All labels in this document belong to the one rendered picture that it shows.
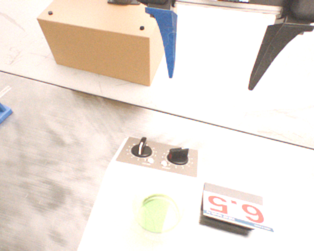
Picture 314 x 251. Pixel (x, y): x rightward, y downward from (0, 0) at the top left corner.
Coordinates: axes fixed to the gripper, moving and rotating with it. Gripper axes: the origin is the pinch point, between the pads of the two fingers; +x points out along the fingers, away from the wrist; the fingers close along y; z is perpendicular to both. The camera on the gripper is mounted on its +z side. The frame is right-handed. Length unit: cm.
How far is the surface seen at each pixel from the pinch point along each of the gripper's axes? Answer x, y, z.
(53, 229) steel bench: 26.9, -17.7, 3.6
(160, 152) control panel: 15.8, -4.9, -4.5
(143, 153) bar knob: 15.5, -7.2, -2.5
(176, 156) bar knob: 15.2, -2.4, -2.9
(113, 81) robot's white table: 9.7, -18.2, -20.4
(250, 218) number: 20.7, 9.0, 0.0
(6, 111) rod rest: 16.0, -34.5, -9.7
